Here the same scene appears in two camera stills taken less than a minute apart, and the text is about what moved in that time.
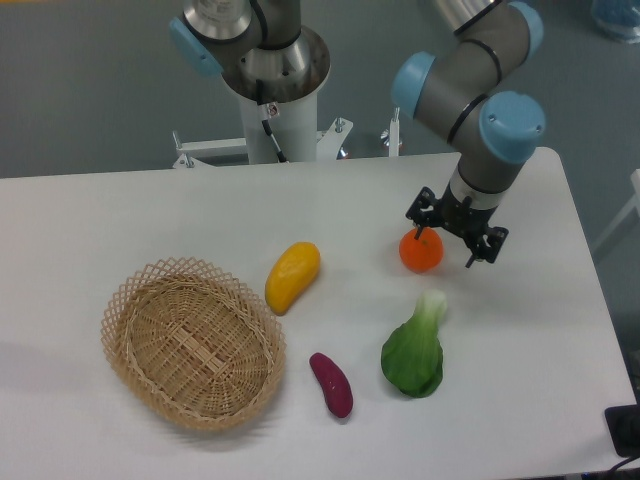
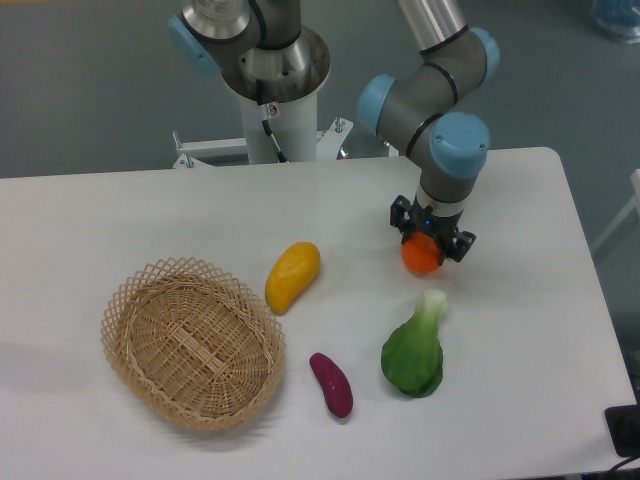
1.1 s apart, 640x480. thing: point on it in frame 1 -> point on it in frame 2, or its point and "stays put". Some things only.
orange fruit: x=421 y=255 stays put
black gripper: x=461 y=219 -> x=409 y=219
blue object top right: x=618 y=17 stays put
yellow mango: x=293 y=272 stays put
